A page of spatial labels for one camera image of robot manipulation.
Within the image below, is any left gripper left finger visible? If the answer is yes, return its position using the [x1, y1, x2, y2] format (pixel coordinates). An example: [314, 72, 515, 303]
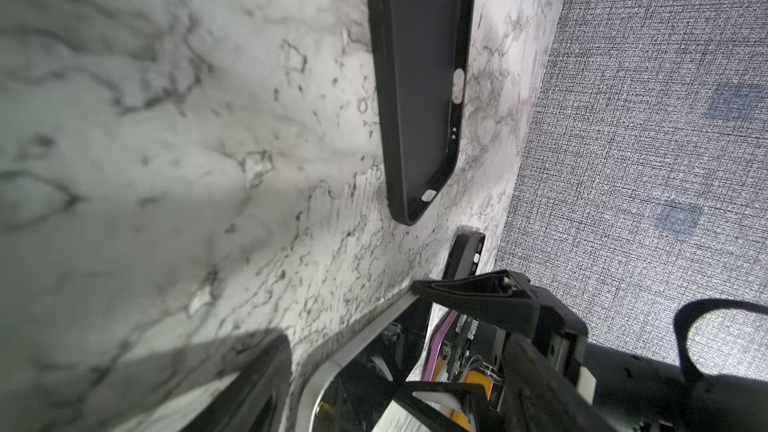
[182, 334, 292, 431]

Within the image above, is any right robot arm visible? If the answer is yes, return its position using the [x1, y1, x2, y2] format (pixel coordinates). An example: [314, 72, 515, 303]
[394, 270, 767, 431]

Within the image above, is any black smartphone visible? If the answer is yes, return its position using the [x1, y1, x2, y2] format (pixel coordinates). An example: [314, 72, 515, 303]
[292, 293, 432, 431]

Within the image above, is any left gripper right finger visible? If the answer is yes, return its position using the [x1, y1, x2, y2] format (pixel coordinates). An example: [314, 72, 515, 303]
[500, 333, 612, 431]

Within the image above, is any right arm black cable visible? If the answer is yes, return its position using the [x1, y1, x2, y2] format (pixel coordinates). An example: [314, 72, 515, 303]
[671, 298, 768, 385]

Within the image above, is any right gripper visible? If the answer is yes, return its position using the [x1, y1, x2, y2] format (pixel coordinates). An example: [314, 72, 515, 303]
[392, 270, 588, 431]

